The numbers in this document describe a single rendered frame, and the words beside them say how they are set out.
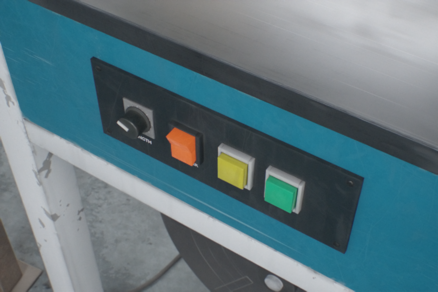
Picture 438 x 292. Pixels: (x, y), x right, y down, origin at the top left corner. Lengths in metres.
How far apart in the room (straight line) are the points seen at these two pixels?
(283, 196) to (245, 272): 0.50
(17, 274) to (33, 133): 0.55
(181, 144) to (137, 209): 0.80
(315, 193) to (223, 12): 0.16
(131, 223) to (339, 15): 0.86
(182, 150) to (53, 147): 0.22
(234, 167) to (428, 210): 0.15
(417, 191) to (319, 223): 0.10
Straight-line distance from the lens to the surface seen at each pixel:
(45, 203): 0.83
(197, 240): 0.99
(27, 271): 1.26
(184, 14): 0.50
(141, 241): 1.26
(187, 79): 0.50
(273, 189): 0.49
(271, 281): 0.88
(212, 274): 1.04
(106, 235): 1.28
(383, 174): 0.45
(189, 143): 0.52
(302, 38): 0.48
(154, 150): 0.58
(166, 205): 0.63
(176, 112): 0.52
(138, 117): 0.55
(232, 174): 0.51
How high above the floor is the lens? 1.02
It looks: 46 degrees down
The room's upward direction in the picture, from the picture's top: straight up
